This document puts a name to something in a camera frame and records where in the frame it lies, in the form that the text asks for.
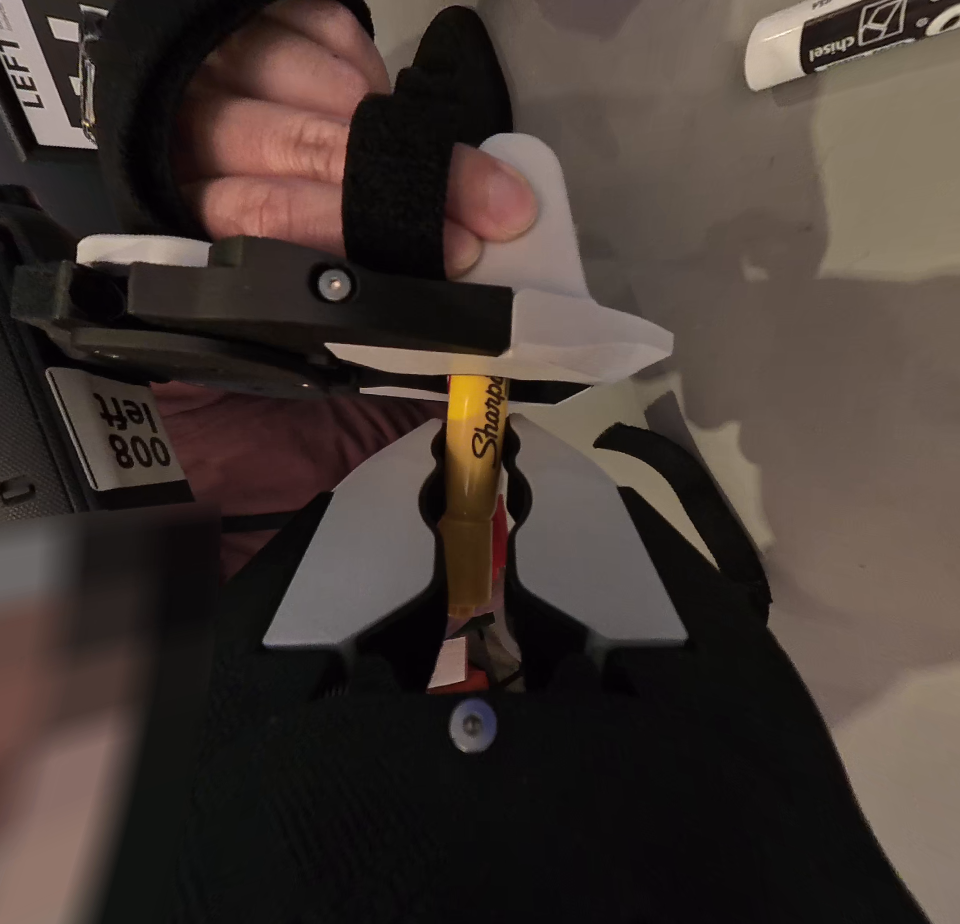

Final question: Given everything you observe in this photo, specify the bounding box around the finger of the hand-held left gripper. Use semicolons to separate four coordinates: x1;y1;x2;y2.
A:
358;380;595;409
324;288;674;385

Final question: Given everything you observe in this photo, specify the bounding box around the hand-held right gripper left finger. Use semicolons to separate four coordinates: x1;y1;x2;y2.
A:
261;420;445;652

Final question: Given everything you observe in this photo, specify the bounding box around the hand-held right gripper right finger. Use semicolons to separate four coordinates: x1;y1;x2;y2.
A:
501;412;689;649

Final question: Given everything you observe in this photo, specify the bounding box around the yellow marker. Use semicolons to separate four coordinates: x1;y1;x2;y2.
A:
441;371;513;627

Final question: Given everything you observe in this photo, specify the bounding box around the person's left hand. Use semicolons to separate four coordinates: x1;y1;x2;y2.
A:
176;0;540;282

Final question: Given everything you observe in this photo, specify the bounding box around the dark red clothing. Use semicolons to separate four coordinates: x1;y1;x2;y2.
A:
150;380;445;565

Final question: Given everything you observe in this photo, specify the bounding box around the black and white marker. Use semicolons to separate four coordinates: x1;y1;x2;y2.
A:
742;0;960;93

